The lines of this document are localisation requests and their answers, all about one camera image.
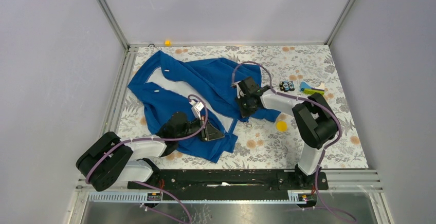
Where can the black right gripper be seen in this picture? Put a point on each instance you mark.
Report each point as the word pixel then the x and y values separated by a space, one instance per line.
pixel 243 113

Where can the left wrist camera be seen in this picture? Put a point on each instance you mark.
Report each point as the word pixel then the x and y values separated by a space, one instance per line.
pixel 196 108

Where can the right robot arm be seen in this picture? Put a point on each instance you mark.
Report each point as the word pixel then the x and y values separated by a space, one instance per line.
pixel 316 123

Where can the floral table mat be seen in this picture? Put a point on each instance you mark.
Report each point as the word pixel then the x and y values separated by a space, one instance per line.
pixel 260 145

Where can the small black blue toy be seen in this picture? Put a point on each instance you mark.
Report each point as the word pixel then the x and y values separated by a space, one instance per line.
pixel 286 86

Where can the yellow round disc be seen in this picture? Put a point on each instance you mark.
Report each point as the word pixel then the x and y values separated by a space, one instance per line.
pixel 281 126

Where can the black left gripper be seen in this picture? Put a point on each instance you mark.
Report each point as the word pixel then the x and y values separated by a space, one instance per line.
pixel 209 132

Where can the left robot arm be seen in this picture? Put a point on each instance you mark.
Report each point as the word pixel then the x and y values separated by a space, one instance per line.
pixel 110 160

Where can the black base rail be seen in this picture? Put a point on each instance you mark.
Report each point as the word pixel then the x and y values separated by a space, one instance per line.
pixel 234 185

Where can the green blue toy block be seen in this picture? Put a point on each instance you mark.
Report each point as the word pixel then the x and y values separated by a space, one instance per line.
pixel 309 90

